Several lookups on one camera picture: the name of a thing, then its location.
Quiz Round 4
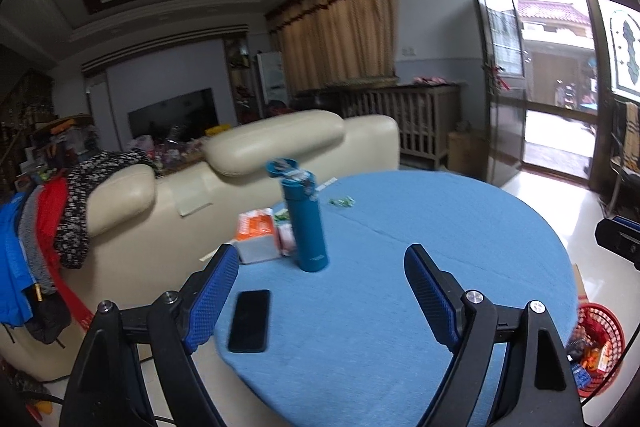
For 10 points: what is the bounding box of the black smartphone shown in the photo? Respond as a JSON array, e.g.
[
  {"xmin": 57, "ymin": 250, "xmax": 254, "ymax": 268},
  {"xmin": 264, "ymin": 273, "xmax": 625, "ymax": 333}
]
[{"xmin": 227, "ymin": 289, "xmax": 271, "ymax": 353}]

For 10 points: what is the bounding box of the teal thermos bottle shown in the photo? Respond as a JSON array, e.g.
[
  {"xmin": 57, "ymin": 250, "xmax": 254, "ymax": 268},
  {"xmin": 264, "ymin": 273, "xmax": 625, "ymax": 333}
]
[{"xmin": 266, "ymin": 158, "xmax": 329, "ymax": 273}]

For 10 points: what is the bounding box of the orange white tissue box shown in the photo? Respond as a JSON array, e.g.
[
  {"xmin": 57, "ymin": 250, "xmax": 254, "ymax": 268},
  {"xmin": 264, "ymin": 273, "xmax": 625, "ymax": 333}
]
[{"xmin": 234, "ymin": 208, "xmax": 281, "ymax": 265}]

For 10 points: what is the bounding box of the cream leather sofa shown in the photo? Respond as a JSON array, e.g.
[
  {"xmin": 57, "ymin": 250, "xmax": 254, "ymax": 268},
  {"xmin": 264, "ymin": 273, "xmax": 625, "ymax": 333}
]
[{"xmin": 1, "ymin": 110, "xmax": 399, "ymax": 381}]

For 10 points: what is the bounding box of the red jacket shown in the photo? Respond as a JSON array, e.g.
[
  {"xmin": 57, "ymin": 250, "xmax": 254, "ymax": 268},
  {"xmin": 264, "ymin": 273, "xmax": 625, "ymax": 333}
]
[{"xmin": 34, "ymin": 175, "xmax": 97, "ymax": 333}]

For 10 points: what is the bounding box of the red plastic waste basket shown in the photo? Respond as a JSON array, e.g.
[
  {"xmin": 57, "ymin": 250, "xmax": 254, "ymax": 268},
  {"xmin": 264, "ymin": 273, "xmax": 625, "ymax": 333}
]
[{"xmin": 565, "ymin": 300, "xmax": 626, "ymax": 400}]

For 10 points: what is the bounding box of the wooden slatted cabinet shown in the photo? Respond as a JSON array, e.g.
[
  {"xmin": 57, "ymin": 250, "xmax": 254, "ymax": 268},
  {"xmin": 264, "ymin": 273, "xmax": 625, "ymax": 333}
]
[{"xmin": 342, "ymin": 83, "xmax": 461, "ymax": 170}]

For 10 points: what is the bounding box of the black white patterned garment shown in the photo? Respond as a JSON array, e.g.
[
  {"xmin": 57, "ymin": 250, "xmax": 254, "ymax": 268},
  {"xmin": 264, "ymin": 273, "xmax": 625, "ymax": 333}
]
[{"xmin": 53, "ymin": 148, "xmax": 160, "ymax": 270}]

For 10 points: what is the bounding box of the green candy wrapper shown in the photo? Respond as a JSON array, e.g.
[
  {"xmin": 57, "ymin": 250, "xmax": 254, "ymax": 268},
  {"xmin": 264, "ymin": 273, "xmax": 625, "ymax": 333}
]
[{"xmin": 329, "ymin": 196, "xmax": 355, "ymax": 208}]

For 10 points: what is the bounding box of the beige curtain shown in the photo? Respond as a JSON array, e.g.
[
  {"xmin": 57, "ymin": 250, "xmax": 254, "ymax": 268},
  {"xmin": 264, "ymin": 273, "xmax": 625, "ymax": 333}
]
[{"xmin": 266, "ymin": 0, "xmax": 398, "ymax": 93}]

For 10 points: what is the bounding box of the black television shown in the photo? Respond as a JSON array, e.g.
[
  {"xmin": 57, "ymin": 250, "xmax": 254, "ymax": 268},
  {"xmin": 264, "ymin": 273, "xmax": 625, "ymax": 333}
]
[{"xmin": 128, "ymin": 89, "xmax": 219, "ymax": 143}]

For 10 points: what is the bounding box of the brown wooden door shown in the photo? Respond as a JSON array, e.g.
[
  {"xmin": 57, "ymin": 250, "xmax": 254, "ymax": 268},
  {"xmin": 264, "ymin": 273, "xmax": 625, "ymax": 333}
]
[{"xmin": 473, "ymin": 0, "xmax": 526, "ymax": 186}]

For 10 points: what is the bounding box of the blue jacket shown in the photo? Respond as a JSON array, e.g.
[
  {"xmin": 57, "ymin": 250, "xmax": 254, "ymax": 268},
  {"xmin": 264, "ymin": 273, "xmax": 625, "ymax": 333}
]
[{"xmin": 0, "ymin": 193, "xmax": 35, "ymax": 327}]

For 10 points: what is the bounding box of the white air conditioner unit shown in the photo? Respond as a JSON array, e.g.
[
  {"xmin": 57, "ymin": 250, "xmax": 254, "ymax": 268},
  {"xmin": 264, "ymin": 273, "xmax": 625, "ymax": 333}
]
[{"xmin": 256, "ymin": 52, "xmax": 290, "ymax": 105}]

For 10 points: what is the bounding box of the blue round tablecloth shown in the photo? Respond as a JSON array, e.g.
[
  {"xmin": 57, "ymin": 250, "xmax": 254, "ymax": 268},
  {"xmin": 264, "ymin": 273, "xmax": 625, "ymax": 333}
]
[{"xmin": 215, "ymin": 170, "xmax": 578, "ymax": 426}]

